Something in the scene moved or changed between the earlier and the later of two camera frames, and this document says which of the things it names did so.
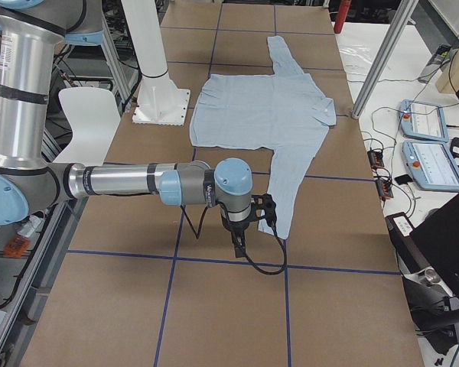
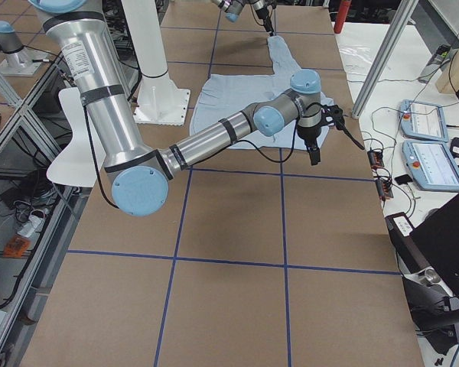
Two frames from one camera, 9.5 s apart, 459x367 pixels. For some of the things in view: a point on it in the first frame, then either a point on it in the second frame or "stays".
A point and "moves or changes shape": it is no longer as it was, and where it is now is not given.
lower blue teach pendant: (431, 167) stays
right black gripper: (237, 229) → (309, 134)
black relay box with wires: (375, 158) stays
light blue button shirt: (285, 112) moves or changes shape
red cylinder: (343, 8) stays
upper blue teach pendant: (423, 121) stays
